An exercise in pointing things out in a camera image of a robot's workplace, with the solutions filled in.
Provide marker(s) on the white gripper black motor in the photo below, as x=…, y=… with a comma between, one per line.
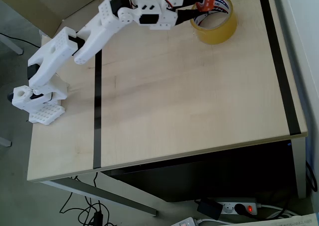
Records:
x=168, y=17

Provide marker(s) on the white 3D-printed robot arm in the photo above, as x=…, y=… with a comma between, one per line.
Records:
x=94, y=34

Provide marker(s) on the yellow packing tape roll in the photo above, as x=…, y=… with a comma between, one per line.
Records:
x=216, y=35

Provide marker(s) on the white furniture leg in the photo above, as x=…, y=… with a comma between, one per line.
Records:
x=5, y=141
x=11, y=44

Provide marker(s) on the grey metal table leg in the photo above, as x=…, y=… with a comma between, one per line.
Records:
x=300, y=166
x=104, y=194

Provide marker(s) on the black table clamp knob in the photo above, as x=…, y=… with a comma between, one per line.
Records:
x=10, y=96

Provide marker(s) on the black power adapter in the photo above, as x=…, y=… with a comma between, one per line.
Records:
x=209, y=208

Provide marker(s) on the black round plug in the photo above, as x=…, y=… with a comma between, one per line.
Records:
x=240, y=208

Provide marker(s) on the small white power strip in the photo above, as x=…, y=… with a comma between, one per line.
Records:
x=185, y=222

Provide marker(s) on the printed paper sheet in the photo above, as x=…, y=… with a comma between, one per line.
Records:
x=286, y=221

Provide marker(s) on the white power strip red switch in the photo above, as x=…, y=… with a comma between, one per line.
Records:
x=250, y=206

